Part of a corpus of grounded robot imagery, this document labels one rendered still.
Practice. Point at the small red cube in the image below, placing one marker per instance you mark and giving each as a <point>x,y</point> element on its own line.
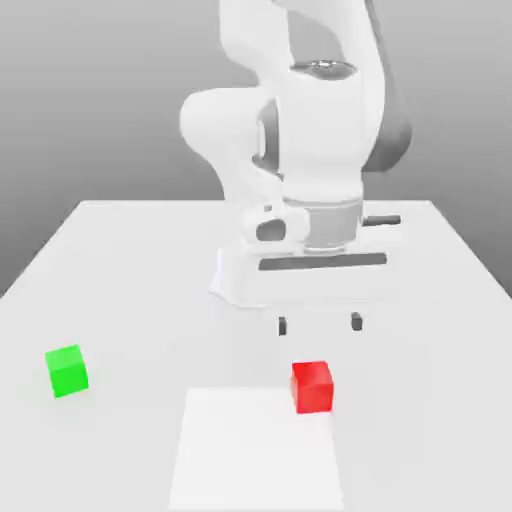
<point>312,387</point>

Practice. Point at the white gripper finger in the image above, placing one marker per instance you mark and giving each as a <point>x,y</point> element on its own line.
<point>356,322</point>
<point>282,326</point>

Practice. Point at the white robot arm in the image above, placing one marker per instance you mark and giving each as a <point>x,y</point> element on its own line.
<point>320,132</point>

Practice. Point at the small green cube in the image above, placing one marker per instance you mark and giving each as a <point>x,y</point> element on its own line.
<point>67,371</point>

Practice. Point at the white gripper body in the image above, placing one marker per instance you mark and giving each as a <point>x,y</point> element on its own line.
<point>322,262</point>

